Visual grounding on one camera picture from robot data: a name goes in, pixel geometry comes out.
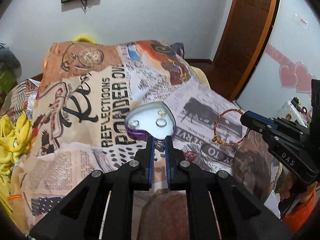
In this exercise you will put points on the purple heart-shaped tin box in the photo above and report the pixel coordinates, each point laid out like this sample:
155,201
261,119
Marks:
150,120

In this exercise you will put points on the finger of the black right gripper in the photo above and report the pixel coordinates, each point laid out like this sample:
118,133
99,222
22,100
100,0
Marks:
260,129

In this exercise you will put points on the red gold braided bangle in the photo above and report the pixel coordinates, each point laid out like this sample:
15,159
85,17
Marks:
226,131

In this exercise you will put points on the white wall label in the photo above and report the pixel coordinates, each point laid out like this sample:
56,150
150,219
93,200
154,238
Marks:
301,21

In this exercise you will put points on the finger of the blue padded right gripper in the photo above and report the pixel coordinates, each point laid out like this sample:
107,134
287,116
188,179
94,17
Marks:
250,117

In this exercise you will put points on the yellow cartoon blanket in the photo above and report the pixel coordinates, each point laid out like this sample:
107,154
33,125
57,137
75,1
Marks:
15,134

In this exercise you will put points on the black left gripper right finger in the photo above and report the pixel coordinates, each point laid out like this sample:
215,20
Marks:
218,206

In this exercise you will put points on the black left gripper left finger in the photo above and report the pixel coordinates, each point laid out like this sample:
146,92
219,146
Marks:
100,207

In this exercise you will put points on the orange cloth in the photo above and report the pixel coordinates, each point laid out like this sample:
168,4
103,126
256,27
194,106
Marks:
299,214

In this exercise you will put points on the pink heart wall sticker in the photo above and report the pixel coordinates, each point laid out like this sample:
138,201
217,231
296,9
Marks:
291,75

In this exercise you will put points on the newspaper print bed cover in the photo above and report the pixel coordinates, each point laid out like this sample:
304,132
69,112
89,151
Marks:
150,71

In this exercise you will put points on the brown wooden door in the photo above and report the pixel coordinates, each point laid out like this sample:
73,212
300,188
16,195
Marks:
243,40

